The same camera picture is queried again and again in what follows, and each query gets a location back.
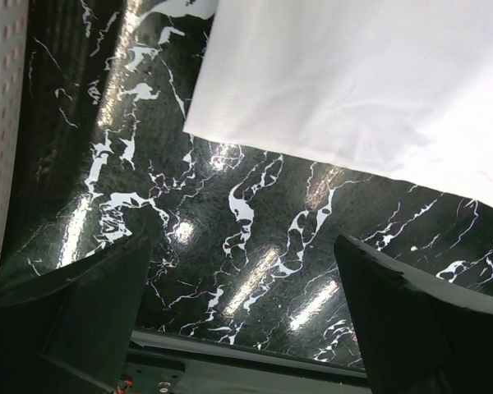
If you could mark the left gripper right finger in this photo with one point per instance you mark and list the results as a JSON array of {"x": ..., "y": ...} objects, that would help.
[{"x": 416, "y": 333}]

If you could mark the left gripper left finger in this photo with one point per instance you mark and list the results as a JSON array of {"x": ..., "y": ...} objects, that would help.
[{"x": 68, "y": 331}]

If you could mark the white daisy t-shirt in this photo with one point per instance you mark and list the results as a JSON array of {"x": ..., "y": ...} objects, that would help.
[{"x": 401, "y": 89}]

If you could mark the white perforated laundry basket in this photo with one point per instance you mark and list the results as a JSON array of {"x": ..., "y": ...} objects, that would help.
[{"x": 0, "y": 123}]

